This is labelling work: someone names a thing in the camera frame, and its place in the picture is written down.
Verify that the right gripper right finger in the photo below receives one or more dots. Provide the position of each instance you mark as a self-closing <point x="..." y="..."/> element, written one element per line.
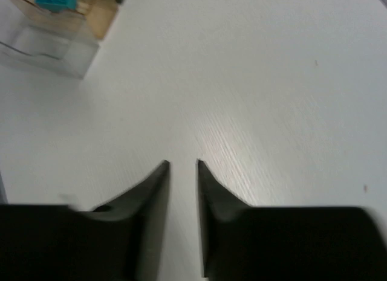
<point x="243" y="242"/>

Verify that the clear plastic sorting container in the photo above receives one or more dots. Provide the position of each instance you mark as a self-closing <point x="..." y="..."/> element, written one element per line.
<point x="65" y="42"/>

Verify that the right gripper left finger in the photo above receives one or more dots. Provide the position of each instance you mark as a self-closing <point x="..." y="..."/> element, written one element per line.
<point x="118" y="240"/>

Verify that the long cyan lego brick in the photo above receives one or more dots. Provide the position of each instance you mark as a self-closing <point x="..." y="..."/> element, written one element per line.
<point x="56" y="6"/>

